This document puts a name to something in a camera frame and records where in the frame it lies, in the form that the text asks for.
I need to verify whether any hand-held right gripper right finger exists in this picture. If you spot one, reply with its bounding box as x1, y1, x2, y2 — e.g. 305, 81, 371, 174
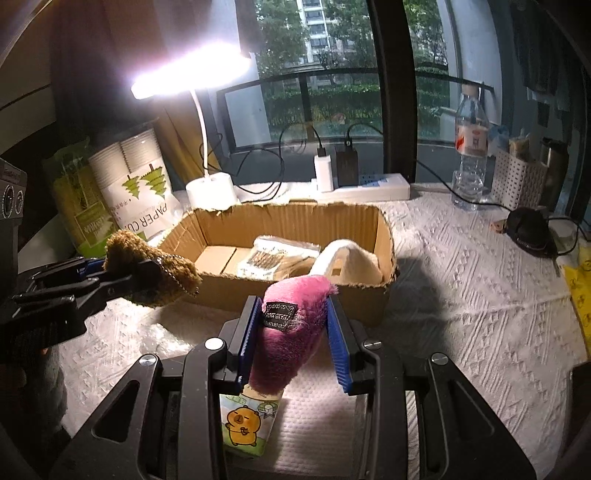
325, 298, 536, 480

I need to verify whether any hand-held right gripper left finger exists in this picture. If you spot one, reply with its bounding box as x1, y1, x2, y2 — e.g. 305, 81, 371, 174
48, 295, 264, 480

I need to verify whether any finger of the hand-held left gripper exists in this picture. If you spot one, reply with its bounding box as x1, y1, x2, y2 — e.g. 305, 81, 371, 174
30, 257, 108, 289
11, 261, 163, 324

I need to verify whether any pink plush toy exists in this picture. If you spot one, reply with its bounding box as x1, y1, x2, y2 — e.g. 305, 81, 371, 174
249, 274, 339, 395

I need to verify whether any brown plush toy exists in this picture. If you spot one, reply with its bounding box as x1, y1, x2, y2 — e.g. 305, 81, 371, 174
102, 231, 204, 308

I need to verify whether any cardboard box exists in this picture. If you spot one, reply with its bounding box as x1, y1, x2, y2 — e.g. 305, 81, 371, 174
157, 200, 400, 326

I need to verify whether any green paper cup pack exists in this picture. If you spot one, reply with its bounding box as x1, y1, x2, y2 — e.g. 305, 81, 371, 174
44, 138, 116, 259

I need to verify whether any clear packet of brown sticks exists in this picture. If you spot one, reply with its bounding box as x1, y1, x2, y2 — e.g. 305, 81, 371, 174
238, 235, 321, 280

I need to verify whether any cartoon print tissue pack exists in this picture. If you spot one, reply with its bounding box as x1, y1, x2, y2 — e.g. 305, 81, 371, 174
219, 388, 282, 460

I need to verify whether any white paper cup pack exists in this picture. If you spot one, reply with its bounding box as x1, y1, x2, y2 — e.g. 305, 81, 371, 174
88, 128, 181, 243

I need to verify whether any white towel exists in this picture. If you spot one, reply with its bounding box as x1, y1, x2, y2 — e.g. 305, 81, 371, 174
309, 239, 384, 284

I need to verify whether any white textured tablecloth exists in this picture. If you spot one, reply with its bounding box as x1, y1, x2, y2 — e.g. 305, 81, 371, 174
55, 182, 591, 480

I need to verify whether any white desk lamp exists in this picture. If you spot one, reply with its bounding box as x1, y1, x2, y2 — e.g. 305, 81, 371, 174
130, 41, 254, 212

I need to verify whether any yellow curtain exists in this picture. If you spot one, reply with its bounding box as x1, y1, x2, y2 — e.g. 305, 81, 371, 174
154, 90, 222, 185

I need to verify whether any white power strip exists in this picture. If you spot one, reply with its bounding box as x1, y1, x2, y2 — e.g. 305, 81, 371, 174
310, 173, 411, 204

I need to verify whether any clear water bottle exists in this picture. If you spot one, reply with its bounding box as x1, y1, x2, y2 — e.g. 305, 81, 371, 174
451, 83, 490, 212

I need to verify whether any black round device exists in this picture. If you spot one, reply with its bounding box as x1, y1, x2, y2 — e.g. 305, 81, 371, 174
505, 207, 559, 257

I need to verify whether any white perforated basket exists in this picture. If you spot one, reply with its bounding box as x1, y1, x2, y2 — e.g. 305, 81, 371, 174
492, 148, 550, 210

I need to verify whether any yellow cloth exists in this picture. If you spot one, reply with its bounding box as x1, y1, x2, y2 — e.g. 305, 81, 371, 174
561, 244, 591, 337

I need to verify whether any steel thermos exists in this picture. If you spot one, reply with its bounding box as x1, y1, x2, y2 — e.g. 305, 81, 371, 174
538, 138, 570, 213

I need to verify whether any dark hanging sweater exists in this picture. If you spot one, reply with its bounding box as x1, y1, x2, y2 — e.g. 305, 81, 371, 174
519, 4, 564, 100

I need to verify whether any desk lamp black cable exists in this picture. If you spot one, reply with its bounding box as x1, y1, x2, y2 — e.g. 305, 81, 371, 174
198, 133, 225, 178

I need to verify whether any white charger black cable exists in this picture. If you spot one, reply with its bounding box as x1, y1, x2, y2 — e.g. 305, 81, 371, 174
233, 122, 326, 204

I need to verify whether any black device cable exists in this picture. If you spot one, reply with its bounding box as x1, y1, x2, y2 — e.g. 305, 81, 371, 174
414, 159, 511, 214

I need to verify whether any dark window frame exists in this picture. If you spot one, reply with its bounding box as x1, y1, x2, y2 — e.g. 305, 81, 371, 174
367, 0, 420, 183

